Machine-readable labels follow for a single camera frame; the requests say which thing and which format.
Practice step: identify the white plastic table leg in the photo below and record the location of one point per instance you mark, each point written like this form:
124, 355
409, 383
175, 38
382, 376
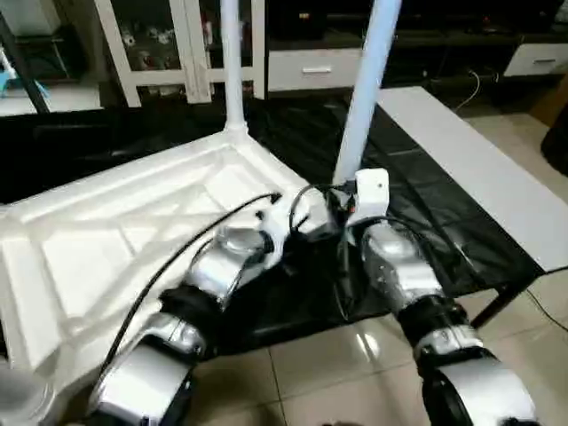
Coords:
368, 89
19, 395
232, 62

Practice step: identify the white plastic table top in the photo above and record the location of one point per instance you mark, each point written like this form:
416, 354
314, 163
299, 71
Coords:
98, 240

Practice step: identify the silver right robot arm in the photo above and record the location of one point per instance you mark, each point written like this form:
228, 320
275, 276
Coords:
417, 293

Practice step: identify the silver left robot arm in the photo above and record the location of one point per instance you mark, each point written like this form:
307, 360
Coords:
204, 284

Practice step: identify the black work mat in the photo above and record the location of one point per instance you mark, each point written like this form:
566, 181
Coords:
293, 133

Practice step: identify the white drawer unit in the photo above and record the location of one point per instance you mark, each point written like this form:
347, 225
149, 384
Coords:
311, 69

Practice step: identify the white flat sheet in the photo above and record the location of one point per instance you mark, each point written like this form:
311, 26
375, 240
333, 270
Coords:
488, 169

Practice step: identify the black stand leg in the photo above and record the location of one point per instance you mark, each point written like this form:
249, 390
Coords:
506, 303

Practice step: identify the black tv cabinet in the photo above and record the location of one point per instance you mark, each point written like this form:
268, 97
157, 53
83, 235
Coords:
461, 35

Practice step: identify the white glass door cabinet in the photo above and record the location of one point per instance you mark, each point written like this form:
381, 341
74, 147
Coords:
169, 44

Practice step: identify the grey metal pole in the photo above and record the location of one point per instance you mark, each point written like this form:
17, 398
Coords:
22, 67

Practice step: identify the light blue mop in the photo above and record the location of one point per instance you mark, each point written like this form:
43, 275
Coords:
11, 75

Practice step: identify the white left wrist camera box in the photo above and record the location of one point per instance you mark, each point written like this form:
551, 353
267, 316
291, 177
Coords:
284, 222

